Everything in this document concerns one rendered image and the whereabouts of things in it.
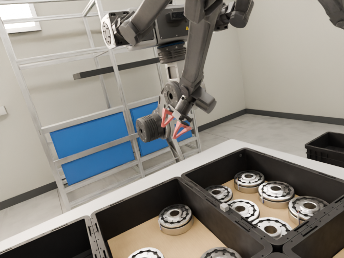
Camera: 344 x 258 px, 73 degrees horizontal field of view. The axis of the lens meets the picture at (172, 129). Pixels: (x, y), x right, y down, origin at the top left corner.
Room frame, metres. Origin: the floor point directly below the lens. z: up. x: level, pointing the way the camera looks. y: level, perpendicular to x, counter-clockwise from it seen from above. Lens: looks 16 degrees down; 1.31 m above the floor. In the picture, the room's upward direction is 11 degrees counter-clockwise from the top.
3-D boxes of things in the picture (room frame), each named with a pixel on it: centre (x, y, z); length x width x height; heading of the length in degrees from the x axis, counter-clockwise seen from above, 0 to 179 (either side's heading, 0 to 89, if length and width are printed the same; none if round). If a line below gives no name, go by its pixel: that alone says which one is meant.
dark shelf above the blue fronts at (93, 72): (2.78, 0.32, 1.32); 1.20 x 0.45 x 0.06; 118
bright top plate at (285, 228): (0.47, -0.19, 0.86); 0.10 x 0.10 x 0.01
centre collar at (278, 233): (0.47, -0.19, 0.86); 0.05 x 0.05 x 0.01
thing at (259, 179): (0.72, -0.23, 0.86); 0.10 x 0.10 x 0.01
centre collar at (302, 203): (0.52, -0.32, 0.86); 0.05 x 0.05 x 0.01
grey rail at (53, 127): (2.49, 0.45, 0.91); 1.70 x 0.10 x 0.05; 118
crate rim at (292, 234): (0.59, -0.21, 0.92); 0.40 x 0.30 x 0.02; 24
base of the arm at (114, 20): (0.95, 0.10, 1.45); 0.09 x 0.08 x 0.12; 118
